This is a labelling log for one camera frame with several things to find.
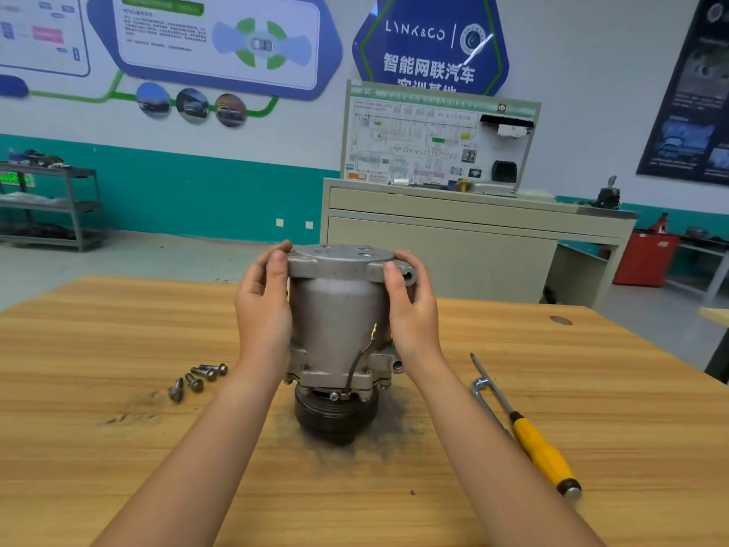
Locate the person's left hand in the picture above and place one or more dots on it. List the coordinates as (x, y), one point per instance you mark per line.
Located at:
(264, 319)

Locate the person's right hand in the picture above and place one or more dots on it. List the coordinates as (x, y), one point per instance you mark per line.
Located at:
(416, 324)

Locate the removed bolt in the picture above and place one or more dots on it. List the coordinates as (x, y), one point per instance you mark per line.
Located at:
(195, 381)
(206, 372)
(220, 368)
(175, 389)

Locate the grey metal compressor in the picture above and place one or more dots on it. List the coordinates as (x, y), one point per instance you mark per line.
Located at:
(336, 324)

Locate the person's right forearm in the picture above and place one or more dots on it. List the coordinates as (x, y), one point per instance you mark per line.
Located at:
(490, 473)

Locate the person's left forearm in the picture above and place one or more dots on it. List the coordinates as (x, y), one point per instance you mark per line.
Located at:
(194, 473)

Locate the silver L-shaped socket wrench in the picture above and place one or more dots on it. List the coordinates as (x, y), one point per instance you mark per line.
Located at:
(482, 387)

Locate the beige workbench cabinet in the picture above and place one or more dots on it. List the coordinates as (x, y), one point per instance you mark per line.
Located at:
(478, 245)

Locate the dark round table grommet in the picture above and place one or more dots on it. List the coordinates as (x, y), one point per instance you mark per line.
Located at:
(560, 320)

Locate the white wiring display board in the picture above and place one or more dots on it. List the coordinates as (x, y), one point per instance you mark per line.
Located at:
(399, 136)

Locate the small black device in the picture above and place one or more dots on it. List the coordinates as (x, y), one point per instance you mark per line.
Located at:
(608, 197)

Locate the red cabinet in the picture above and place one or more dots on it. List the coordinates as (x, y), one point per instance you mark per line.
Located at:
(646, 258)

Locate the grey metal shelf cart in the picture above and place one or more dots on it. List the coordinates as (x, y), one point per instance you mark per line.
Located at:
(46, 210)

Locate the blue rounded infographic panel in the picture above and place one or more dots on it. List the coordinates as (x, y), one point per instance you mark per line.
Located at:
(160, 40)

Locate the wooden side table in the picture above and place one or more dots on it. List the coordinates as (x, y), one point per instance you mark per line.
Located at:
(718, 324)

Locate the round photo wall decal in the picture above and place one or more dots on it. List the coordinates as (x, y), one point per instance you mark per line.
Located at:
(193, 105)
(230, 109)
(153, 100)

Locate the blue hexagon wall sign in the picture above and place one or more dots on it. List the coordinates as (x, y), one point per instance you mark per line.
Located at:
(427, 40)

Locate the dark wall poster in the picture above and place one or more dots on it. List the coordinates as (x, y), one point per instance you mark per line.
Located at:
(689, 97)

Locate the white infographic wall panel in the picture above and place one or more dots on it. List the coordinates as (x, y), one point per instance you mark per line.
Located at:
(40, 28)

